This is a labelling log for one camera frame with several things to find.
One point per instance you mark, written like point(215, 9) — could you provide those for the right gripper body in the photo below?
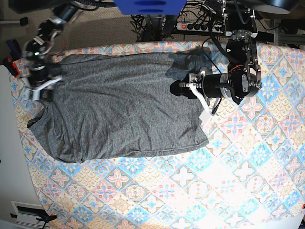
point(39, 74)

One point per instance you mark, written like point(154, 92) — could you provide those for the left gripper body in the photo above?
point(208, 84)

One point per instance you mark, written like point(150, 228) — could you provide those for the grey t-shirt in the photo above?
point(120, 106)

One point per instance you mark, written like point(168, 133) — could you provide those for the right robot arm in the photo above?
point(36, 50)

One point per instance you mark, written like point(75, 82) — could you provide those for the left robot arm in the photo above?
point(233, 31)

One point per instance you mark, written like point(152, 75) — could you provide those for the red black clamp top left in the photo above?
point(11, 66)

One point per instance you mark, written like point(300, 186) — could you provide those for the white power strip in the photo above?
point(200, 27)

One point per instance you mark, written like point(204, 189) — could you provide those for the patterned tablecloth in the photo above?
point(252, 172)

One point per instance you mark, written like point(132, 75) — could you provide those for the white vent panel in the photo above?
point(29, 209)

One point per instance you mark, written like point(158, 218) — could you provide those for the blue black clamp bottom left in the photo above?
point(45, 218)

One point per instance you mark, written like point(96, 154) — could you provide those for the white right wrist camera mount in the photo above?
point(43, 91)

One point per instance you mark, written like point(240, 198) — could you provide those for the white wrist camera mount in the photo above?
point(43, 91)
point(202, 102)

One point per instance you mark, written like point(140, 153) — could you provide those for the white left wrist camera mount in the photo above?
point(202, 102)

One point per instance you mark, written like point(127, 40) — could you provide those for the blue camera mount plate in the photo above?
point(150, 7)

